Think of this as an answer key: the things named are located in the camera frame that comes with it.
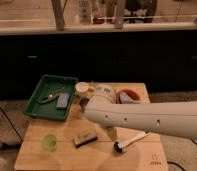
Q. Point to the wooden felt eraser block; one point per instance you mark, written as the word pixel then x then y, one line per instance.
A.
pixel 84 137

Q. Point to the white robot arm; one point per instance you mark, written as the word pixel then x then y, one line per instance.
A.
pixel 177 119

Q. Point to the small yellow object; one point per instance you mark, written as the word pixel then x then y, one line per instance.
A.
pixel 91 87

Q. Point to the white cup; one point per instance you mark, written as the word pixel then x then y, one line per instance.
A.
pixel 82 89

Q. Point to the small metal cup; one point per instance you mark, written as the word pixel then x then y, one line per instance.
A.
pixel 83 103

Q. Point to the grey cloth in bowl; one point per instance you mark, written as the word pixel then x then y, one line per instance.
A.
pixel 126 99

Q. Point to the orange bowl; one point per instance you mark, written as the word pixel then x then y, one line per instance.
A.
pixel 130 93

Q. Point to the grey sponge block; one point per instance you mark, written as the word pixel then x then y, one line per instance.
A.
pixel 62 101

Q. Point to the green plastic tray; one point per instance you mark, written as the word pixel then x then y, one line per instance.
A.
pixel 47 85

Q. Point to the green plastic cup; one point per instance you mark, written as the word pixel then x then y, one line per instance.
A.
pixel 49 142

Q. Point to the green handled peeler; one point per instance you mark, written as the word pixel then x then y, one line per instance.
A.
pixel 50 97

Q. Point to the white handled black brush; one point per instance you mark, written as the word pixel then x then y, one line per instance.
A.
pixel 119 147

